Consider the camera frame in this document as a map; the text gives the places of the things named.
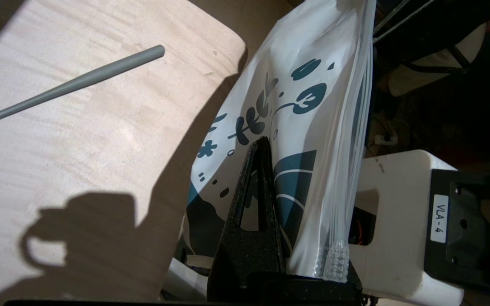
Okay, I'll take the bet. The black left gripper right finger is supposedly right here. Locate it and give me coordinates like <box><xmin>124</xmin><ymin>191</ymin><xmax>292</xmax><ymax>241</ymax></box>
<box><xmin>290</xmin><ymin>259</ymin><xmax>364</xmax><ymax>306</ymax></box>

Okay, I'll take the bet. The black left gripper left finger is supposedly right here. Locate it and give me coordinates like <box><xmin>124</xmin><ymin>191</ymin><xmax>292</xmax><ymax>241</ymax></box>
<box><xmin>207</xmin><ymin>136</ymin><xmax>291</xmax><ymax>301</ymax></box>

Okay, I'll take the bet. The white blue horse pouch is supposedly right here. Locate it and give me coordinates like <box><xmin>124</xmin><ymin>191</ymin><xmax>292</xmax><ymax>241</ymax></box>
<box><xmin>185</xmin><ymin>0</ymin><xmax>376</xmax><ymax>283</ymax></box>

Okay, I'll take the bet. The pale grey toothbrush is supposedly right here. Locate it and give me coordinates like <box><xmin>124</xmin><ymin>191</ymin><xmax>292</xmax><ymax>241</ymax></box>
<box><xmin>0</xmin><ymin>45</ymin><xmax>165</xmax><ymax>136</ymax></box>

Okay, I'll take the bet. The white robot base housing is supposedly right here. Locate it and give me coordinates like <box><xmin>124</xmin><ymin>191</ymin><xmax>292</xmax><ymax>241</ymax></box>
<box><xmin>162</xmin><ymin>254</ymin><xmax>214</xmax><ymax>300</ymax></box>

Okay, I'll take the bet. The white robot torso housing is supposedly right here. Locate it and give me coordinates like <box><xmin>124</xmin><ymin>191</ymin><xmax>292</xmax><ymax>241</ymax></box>
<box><xmin>349</xmin><ymin>150</ymin><xmax>464</xmax><ymax>306</ymax></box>

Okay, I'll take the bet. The black torso panel white label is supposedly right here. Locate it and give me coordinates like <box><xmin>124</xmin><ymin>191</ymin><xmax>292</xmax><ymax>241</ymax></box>
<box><xmin>424</xmin><ymin>169</ymin><xmax>490</xmax><ymax>298</ymax></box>

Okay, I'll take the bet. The seated person in light clothes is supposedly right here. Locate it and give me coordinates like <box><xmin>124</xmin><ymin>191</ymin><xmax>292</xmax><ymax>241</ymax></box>
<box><xmin>387</xmin><ymin>8</ymin><xmax>490</xmax><ymax>97</ymax></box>

